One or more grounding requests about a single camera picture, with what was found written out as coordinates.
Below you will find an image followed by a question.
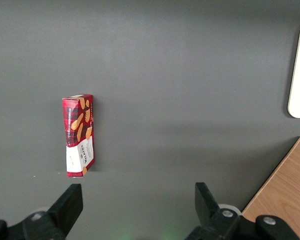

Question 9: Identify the red tartan shortbread cookie box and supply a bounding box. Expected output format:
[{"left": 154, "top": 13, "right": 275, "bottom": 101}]
[{"left": 62, "top": 93, "right": 96, "bottom": 178}]

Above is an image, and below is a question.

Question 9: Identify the wooden drawer cabinet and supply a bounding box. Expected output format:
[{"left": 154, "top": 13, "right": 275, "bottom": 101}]
[{"left": 241, "top": 136, "right": 300, "bottom": 240}]

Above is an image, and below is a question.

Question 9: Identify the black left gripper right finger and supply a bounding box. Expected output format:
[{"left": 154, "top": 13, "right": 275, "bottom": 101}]
[{"left": 184, "top": 182, "right": 300, "bottom": 240}]

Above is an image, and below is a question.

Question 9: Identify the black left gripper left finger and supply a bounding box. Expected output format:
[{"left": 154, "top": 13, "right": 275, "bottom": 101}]
[{"left": 8, "top": 183, "right": 84, "bottom": 240}]

